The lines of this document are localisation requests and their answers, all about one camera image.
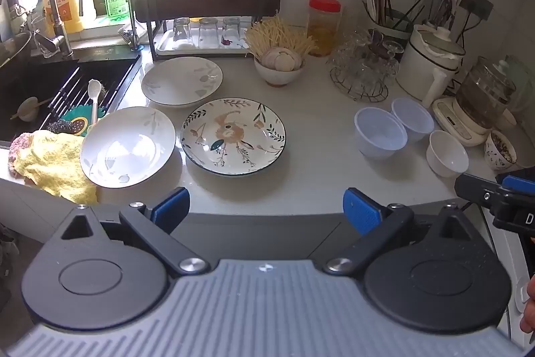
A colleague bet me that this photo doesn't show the sink drain rack rods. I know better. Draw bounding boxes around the sink drain rack rods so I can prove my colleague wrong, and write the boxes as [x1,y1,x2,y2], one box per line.
[48,66,126,119]

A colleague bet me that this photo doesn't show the yellow dishcloth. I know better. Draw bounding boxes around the yellow dishcloth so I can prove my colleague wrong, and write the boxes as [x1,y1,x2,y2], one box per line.
[12,130,99,205]

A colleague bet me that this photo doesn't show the pink knitted cloth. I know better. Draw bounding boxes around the pink knitted cloth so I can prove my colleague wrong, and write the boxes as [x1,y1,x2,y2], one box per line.
[7,132,32,178]

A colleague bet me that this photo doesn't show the steel wool scrubber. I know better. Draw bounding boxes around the steel wool scrubber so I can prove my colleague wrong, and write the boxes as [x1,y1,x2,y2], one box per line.
[46,121,86,137]

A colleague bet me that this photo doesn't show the steel pot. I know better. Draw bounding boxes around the steel pot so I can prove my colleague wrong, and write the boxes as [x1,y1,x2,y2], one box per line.
[0,31,34,68]

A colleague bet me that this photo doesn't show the group of crystal glass cups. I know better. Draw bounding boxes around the group of crystal glass cups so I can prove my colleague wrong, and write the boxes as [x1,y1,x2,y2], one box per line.
[326,28,404,92]

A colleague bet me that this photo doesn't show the glass jar red lid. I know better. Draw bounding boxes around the glass jar red lid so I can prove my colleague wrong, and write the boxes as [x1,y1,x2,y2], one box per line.
[307,0,342,57]

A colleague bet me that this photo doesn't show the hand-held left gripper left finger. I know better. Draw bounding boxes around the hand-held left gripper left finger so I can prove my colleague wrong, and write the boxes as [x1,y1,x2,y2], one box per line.
[44,187,210,276]

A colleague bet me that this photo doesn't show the green white chopstick holder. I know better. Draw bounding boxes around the green white chopstick holder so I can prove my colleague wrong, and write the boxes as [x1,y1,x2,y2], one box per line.
[367,8,414,44]

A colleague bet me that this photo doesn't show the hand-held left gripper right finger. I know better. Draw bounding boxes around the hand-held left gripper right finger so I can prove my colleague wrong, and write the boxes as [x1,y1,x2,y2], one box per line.
[324,187,490,276]

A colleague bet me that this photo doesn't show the clear glass tumbler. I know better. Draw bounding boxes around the clear glass tumbler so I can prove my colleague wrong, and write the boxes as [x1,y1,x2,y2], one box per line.
[172,17,193,48]
[198,17,220,48]
[221,17,242,48]

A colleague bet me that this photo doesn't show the white ceramic bowl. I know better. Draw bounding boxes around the white ceramic bowl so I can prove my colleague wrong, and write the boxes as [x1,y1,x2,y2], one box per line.
[426,130,469,178]

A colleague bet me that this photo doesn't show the chrome faucet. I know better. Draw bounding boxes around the chrome faucet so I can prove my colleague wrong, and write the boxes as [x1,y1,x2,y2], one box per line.
[79,0,140,50]

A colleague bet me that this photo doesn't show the person's right hand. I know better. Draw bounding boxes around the person's right hand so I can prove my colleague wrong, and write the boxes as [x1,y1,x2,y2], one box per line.
[519,275,535,336]

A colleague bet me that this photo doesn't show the translucent white plastic bowl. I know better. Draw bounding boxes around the translucent white plastic bowl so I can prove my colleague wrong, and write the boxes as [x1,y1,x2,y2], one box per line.
[391,97,435,144]
[354,107,408,160]

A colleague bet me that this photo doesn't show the white drip tray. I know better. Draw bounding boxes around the white drip tray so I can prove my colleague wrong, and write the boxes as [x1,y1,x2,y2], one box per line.
[156,20,256,54]

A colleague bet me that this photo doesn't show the glass kettle cream base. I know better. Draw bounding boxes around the glass kettle cream base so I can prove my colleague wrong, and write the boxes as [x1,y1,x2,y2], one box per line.
[432,56,519,147]

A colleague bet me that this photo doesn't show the round wire cup rack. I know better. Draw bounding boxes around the round wire cup rack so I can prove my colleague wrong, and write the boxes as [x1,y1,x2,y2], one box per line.
[329,66,389,102]

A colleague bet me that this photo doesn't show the white bowl brown foot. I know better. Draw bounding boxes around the white bowl brown foot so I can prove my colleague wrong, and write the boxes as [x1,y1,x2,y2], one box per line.
[254,56,306,88]

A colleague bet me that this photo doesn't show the black sink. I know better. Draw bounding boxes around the black sink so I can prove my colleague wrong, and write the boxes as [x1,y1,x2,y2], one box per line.
[0,48,143,151]

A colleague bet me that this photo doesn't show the garlic bulbs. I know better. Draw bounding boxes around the garlic bulbs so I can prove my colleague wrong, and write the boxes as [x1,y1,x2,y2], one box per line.
[261,48,302,71]

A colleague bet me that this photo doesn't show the dried noodle bundle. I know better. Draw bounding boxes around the dried noodle bundle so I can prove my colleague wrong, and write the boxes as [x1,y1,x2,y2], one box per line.
[244,15,318,59]

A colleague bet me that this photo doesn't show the teal patterned pad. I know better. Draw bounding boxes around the teal patterned pad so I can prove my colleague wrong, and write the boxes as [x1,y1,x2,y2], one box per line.
[63,104,107,134]

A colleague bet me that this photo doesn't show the wooden ladle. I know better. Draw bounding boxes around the wooden ladle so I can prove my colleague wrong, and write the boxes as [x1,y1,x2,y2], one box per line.
[10,97,51,122]

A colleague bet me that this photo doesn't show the white plastic spoon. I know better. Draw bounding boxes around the white plastic spoon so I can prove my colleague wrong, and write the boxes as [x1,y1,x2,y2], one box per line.
[87,79,105,125]

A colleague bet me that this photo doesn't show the small patterned bowl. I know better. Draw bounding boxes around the small patterned bowl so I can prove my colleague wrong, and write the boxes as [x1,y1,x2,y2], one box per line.
[485,130,518,169]

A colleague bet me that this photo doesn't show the floral plate dark rim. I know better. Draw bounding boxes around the floral plate dark rim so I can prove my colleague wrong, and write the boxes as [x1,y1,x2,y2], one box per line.
[181,98,287,176]

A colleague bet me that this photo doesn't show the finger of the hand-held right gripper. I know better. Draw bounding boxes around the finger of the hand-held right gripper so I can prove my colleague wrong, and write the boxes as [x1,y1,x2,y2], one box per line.
[455,173,508,212]
[501,173,535,195]

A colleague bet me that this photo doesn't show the white electric pot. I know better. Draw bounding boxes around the white electric pot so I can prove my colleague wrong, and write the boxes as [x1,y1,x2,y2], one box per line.
[396,23,466,109]

